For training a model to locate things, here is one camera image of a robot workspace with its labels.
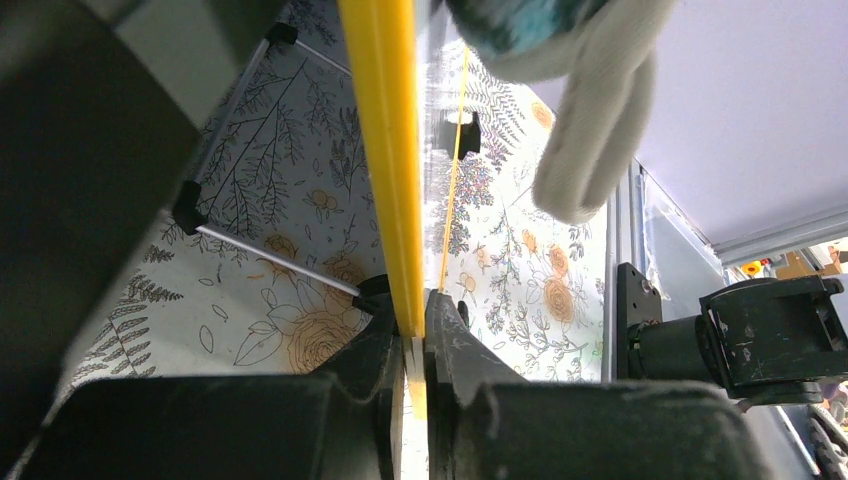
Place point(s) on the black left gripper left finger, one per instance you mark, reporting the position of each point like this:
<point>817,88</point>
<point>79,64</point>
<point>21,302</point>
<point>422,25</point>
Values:
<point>340,421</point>

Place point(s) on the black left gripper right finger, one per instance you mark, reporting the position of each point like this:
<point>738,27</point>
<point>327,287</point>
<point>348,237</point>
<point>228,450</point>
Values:
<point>486,421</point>

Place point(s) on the yellow framed whiteboard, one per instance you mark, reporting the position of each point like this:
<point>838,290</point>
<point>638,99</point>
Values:
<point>387,166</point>

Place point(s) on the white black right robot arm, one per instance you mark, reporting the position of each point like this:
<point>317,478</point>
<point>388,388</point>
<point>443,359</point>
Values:
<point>764,341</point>

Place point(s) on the floral patterned table mat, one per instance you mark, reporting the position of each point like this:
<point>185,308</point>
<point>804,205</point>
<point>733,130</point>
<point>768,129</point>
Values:
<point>534,287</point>

